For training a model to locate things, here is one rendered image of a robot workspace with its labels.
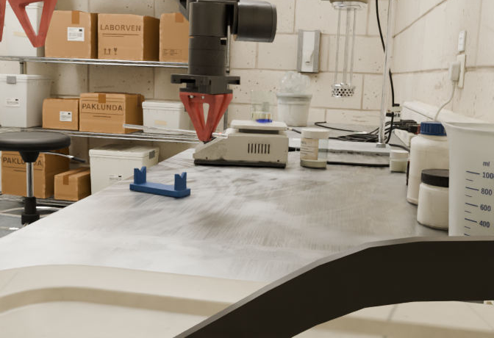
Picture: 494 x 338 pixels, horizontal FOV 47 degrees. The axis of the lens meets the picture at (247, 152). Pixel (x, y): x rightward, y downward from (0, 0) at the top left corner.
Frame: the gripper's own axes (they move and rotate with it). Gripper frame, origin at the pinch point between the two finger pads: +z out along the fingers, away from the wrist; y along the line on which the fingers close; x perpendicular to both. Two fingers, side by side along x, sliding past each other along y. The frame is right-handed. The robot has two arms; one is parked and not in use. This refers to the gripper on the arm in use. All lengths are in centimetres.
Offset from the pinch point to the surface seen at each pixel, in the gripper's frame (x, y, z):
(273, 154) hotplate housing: 3.6, 33.3, 7.3
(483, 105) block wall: -34, 60, -4
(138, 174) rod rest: 11.7, -1.1, 7.3
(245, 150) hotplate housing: 8.7, 30.7, 6.8
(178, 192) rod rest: 3.2, -2.1, 9.0
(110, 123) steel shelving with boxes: 180, 186, 26
